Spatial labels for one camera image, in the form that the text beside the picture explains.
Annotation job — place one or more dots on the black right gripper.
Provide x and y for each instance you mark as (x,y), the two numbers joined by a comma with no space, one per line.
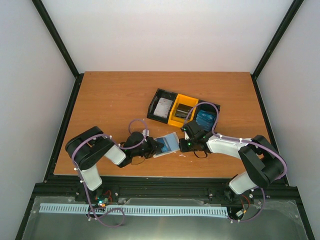
(182,147)

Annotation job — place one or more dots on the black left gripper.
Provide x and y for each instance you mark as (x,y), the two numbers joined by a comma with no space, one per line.
(153,149)

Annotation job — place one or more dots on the blue VIP card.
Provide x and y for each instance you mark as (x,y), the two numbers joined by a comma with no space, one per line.
(165,148)

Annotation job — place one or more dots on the beige card holder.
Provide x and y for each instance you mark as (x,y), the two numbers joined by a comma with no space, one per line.
(170,144)

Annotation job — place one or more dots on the black card stack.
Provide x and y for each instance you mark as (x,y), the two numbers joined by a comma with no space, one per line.
(182,111)

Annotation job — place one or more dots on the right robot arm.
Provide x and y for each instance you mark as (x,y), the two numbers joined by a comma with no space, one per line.
(262,163)

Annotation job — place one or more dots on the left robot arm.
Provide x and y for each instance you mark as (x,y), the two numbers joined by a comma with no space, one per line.
(86,149)

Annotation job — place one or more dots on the blue card stack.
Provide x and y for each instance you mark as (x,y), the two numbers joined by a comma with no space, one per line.
(205,119)

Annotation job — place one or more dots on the black left card bin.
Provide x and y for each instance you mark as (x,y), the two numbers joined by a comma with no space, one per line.
(160,93)

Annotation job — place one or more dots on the yellow middle card bin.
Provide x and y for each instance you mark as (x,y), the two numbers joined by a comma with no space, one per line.
(184,99)

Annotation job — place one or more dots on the white card stack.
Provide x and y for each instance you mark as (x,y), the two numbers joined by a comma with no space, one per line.
(162,108)

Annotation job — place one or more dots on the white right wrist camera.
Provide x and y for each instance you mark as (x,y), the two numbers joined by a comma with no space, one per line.
(187,134)

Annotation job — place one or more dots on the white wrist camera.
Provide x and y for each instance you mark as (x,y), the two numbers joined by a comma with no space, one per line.
(187,134)
(146,132)

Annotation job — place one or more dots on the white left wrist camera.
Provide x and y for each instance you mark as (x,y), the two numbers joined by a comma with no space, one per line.
(146,132)

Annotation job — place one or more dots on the light blue cable duct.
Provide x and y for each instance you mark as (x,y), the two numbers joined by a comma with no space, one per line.
(137,210)

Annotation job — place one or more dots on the black front frame rail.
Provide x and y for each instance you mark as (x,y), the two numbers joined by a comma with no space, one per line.
(208,190)

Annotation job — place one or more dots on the black frame post left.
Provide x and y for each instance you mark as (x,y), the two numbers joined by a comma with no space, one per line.
(49,24)

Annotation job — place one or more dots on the black frame post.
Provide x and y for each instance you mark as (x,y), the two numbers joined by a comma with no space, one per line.
(49,24)
(283,26)

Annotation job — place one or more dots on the black frame post right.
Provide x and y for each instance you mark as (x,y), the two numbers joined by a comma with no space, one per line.
(283,26)

